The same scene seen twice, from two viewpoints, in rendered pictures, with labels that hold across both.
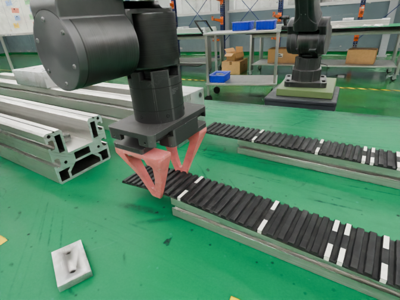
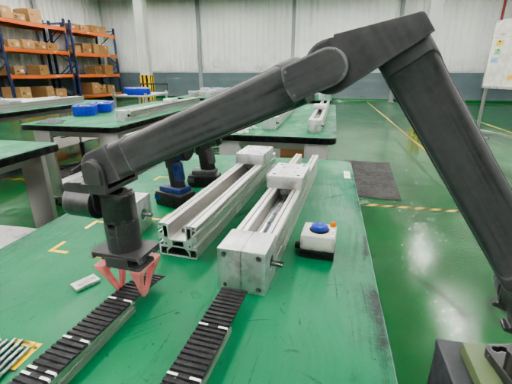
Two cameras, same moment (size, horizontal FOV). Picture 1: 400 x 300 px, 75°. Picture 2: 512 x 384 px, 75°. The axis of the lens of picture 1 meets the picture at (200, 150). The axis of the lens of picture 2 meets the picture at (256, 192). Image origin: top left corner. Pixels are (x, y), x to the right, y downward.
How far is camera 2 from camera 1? 68 cm
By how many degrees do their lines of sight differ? 66
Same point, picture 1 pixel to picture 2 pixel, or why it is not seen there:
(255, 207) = (86, 331)
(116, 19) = (83, 196)
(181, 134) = (110, 263)
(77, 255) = (88, 282)
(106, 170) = (178, 264)
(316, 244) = (40, 361)
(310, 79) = not seen: outside the picture
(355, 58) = not seen: outside the picture
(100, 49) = (70, 206)
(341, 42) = not seen: outside the picture
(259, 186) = (146, 348)
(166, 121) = (109, 251)
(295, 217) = (69, 353)
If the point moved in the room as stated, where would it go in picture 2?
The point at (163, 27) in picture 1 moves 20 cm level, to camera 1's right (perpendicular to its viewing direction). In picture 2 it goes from (103, 204) to (84, 267)
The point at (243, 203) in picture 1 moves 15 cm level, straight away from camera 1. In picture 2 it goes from (92, 325) to (187, 318)
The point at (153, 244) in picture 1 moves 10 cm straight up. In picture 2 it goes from (92, 305) to (83, 260)
